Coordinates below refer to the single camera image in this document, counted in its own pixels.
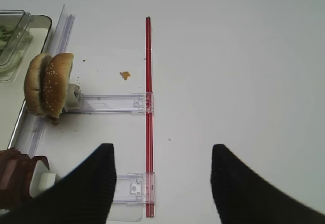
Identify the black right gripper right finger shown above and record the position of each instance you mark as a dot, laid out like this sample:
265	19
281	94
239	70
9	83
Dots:
242	196

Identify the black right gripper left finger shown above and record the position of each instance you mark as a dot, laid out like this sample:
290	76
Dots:
85	195

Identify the white pusher block meat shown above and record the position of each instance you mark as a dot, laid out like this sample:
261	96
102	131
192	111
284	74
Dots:
42	179

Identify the dark red meat patty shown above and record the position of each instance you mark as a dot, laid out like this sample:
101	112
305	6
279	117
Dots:
28	173

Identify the brown bread crumb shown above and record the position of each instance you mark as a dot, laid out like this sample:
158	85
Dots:
125	75

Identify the green lettuce in box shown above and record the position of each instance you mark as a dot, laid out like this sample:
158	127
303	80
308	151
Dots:
6	33

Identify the lower right clear crossbar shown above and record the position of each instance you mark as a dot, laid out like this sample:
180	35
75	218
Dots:
136	188

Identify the clear crossbar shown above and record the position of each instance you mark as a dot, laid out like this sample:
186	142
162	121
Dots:
136	188
133	103

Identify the bacon slice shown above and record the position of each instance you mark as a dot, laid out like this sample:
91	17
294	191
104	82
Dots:
10	179

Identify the white pusher block sesame bun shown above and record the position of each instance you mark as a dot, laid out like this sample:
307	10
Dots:
74	98

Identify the right red strip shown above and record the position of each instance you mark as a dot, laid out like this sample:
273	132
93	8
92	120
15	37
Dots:
149	119

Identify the upper right clear crossbar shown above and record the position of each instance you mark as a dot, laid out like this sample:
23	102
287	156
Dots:
133	103

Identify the silver metal tray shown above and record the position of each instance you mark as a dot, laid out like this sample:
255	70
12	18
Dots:
13	109

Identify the sesame bun right half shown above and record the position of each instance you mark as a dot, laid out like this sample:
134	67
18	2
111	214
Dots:
55	85

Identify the sesame bun half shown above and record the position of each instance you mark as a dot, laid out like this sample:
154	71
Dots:
55	85
33	84

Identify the sesame bun left half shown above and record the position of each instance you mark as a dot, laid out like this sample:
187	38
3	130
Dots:
33	84

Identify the clear plastic salad box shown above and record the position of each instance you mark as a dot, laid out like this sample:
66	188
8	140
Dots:
18	44

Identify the right clear long rail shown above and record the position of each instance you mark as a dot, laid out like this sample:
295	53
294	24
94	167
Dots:
57	45

